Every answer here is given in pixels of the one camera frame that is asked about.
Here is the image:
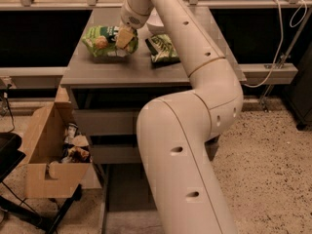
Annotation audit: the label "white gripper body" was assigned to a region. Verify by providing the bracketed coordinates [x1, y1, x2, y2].
[121, 0, 151, 29]

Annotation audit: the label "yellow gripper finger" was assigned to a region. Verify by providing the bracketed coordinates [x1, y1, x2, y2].
[116, 28, 134, 49]

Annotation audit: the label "green rice chip bag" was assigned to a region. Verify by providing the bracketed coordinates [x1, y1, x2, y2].
[82, 25, 138, 58]

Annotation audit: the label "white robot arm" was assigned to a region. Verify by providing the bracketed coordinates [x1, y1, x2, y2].
[121, 0, 243, 234]

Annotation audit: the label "green chip bag on counter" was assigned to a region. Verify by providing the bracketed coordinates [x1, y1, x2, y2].
[145, 34, 179, 63]

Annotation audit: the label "grey wooden drawer cabinet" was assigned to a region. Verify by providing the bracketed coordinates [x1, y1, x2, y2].
[62, 6, 243, 234]

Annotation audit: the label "grey top drawer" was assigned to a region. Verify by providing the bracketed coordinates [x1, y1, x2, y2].
[72, 109, 137, 136]

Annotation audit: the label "open grey bottom drawer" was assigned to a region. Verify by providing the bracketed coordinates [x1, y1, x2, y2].
[97, 162, 164, 234]

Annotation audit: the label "white ceramic bowl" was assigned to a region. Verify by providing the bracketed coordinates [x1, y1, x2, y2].
[146, 10, 165, 34]

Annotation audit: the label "snack packets in box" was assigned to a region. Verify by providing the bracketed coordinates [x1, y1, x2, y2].
[60, 123, 91, 163]

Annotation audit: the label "cardboard box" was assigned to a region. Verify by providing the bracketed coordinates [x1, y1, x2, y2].
[22, 101, 92, 200]

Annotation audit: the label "black chair seat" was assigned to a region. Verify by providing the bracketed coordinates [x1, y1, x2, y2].
[0, 133, 25, 182]

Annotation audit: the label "black folding stand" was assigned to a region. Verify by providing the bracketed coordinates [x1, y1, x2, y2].
[0, 183, 83, 234]

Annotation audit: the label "metal railing frame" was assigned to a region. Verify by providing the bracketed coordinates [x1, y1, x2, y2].
[0, 0, 297, 88]

